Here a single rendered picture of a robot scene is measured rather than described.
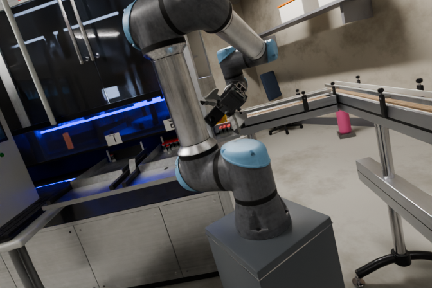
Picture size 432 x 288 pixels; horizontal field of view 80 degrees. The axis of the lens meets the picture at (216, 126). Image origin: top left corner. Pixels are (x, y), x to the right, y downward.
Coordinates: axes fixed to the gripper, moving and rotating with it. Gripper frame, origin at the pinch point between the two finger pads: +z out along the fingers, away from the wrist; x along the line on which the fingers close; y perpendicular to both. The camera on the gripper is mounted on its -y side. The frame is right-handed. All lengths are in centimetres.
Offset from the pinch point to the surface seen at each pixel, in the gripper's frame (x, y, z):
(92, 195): -16, -63, -1
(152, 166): -5, -48, -20
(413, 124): 49, 35, -19
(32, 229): -26, -89, 8
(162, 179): 0.7, -38.5, -7.4
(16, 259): -27, -135, 1
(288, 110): 32, -1, -69
